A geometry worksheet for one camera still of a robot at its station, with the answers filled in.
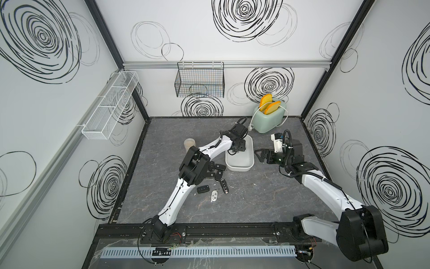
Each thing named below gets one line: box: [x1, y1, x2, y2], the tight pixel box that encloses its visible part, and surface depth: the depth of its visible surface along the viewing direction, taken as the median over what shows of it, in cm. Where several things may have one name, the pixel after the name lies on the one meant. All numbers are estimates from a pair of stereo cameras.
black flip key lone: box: [197, 184, 210, 194], surface depth 88 cm
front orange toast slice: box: [264, 100, 282, 115], surface depth 101 cm
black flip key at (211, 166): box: [208, 160, 215, 172], surface depth 96 cm
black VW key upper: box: [214, 163, 227, 171], surface depth 96 cm
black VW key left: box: [206, 172, 217, 178], surface depth 93 cm
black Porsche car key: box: [220, 178, 229, 195], surface depth 88 cm
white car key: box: [209, 189, 219, 203], surface depth 86 cm
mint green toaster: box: [251, 97, 287, 134], surface depth 107 cm
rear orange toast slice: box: [259, 93, 273, 112], surface depth 104 cm
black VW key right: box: [215, 169, 224, 182], surface depth 93 cm
